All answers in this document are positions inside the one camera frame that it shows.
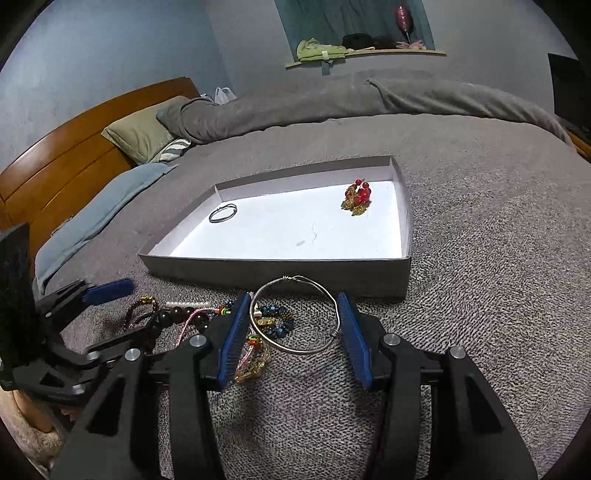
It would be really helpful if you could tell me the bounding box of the light blue blanket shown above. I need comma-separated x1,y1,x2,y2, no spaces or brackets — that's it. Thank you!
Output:
32,162,180,296

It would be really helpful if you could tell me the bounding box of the green cloth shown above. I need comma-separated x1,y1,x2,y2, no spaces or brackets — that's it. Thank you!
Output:
295,39,347,62

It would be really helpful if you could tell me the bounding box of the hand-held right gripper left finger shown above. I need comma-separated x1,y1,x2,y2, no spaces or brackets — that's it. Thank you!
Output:
48,292,252,480

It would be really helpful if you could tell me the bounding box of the white plastic bag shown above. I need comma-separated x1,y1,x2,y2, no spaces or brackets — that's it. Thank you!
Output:
201,87,238,106

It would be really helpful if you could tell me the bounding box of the grey knitted bed cover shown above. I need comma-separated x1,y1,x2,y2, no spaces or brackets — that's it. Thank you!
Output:
28,113,591,480

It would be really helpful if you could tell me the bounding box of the striped pillow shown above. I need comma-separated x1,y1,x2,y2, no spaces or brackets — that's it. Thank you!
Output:
152,137,192,163

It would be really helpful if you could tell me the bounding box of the wooden headboard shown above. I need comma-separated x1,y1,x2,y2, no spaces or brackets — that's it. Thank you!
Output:
0,76,201,259

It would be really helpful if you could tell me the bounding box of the round gold hair clip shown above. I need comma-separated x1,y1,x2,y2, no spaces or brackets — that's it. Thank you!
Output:
233,337,271,384

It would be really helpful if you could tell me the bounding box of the black television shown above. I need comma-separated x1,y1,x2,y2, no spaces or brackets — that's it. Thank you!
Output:
547,53,591,134

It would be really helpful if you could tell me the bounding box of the blue braided bracelet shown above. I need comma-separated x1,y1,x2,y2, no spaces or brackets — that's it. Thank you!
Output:
252,302,296,337

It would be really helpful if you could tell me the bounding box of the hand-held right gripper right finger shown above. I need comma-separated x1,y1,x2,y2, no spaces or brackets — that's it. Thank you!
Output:
336,291,539,480

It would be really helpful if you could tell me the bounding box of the thin silver bangle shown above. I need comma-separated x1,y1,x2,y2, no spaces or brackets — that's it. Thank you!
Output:
209,203,238,224
249,274,343,355

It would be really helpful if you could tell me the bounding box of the pink cord bracelet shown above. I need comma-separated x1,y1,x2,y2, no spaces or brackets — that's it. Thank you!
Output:
173,302,236,349

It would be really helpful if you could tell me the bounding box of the small dark bead bracelet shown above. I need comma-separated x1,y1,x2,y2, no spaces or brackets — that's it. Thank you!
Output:
124,295,160,330

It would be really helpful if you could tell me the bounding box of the large black bead bracelet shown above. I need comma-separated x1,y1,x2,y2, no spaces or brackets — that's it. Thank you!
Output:
122,302,213,344

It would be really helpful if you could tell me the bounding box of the wooden window shelf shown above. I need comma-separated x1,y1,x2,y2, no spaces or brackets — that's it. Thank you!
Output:
285,48,447,70

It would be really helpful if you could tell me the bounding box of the black cloth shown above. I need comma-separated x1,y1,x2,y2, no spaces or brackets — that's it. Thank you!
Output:
342,33,398,51

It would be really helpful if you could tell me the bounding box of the person's left forearm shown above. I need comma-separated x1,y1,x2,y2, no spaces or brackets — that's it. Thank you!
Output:
0,390,72,469

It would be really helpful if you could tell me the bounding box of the grey duvet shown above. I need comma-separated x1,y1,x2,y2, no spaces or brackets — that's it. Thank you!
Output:
156,69,578,148

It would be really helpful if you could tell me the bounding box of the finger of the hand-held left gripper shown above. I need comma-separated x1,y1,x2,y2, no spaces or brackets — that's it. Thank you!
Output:
88,323,160,365
34,278,136,328

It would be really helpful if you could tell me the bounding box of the shallow grey cardboard box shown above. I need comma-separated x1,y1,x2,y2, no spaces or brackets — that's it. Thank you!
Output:
137,155,413,300

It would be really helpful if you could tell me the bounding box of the teal curtain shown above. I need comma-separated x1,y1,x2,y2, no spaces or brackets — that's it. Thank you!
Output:
274,0,435,51

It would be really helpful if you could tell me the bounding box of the olive green pillow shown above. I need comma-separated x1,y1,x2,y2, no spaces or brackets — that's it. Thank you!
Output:
102,96,191,166

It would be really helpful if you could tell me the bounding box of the pink wine glass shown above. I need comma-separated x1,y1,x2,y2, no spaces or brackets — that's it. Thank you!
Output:
393,4,414,44

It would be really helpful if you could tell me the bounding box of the red bead gold brooch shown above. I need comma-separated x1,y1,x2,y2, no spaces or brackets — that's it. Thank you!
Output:
341,178,374,217

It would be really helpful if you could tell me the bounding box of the wooden television stand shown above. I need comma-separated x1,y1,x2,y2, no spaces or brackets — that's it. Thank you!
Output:
561,120,591,162

